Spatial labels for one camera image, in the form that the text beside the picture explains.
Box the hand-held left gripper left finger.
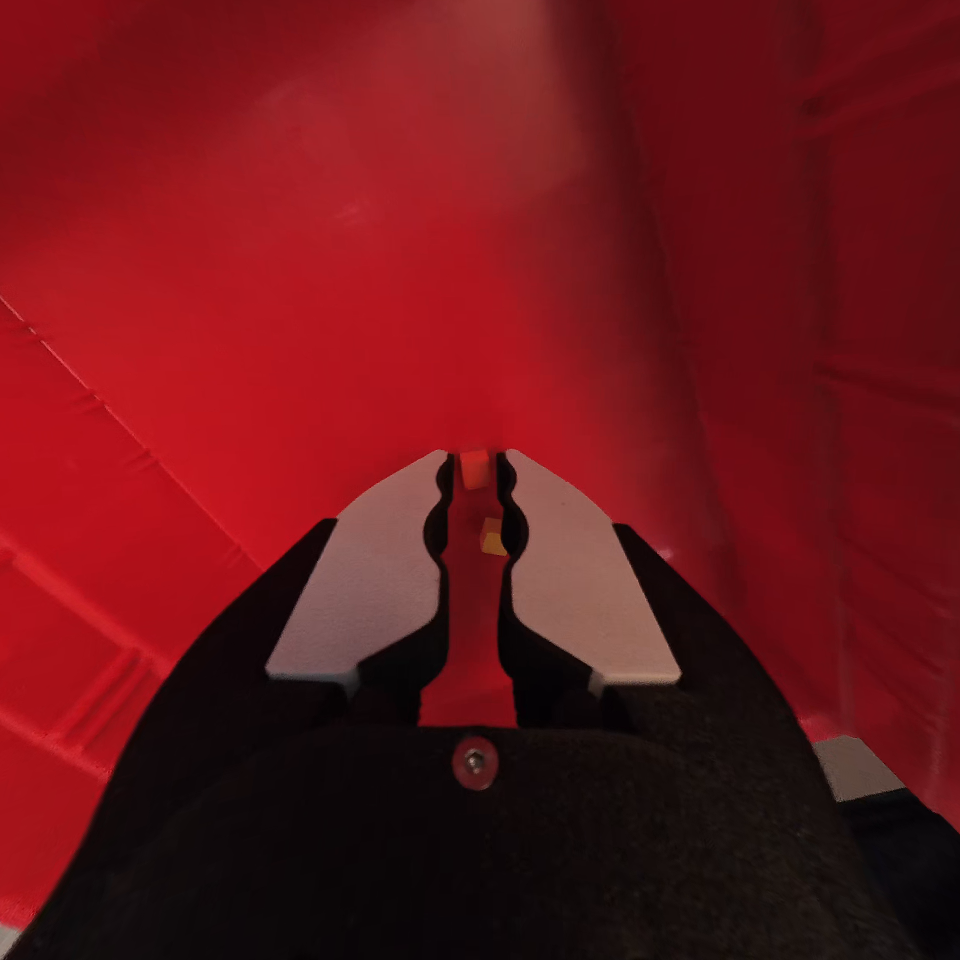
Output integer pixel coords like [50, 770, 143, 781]
[264, 448, 457, 729]

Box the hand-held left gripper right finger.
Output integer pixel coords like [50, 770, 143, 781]
[498, 448, 684, 729]

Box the red plastic bin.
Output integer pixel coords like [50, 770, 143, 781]
[0, 0, 960, 927]

